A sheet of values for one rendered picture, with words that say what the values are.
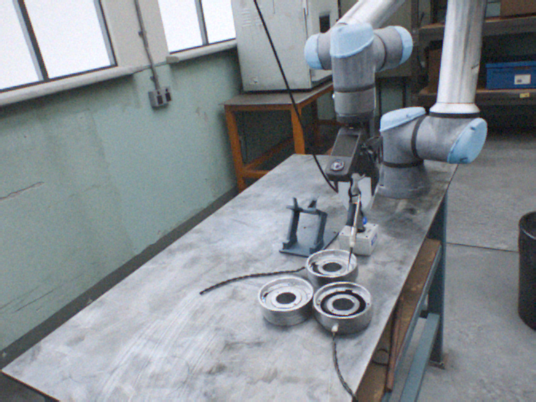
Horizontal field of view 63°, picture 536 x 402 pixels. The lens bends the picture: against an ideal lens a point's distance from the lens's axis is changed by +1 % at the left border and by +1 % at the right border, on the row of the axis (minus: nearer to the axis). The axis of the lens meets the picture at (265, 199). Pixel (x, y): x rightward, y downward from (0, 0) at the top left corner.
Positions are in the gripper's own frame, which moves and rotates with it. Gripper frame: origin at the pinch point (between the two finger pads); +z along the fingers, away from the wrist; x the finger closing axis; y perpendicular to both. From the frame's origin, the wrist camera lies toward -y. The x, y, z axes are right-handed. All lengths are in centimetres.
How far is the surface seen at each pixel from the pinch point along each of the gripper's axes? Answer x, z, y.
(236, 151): 158, 50, 163
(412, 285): -2.6, 38.2, 31.2
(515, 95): -2, 51, 328
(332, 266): 4.2, 11.5, -4.9
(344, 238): 5.0, 9.6, 3.8
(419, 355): -3, 69, 37
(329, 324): -3.1, 10.9, -22.4
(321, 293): 1.2, 9.9, -16.0
